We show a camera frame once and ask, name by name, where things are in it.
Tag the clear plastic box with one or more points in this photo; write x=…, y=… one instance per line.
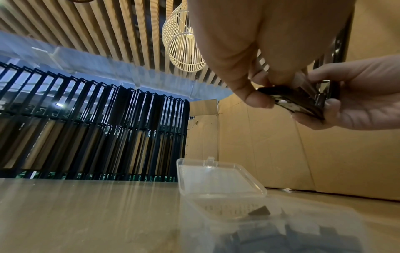
x=225, y=182

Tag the pile of staples strips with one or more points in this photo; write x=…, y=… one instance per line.
x=287, y=234

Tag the person's right hand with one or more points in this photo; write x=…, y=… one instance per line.
x=365, y=98

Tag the black stapler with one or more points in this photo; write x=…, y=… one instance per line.
x=300, y=101

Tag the person's left hand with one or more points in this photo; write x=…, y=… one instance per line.
x=265, y=32

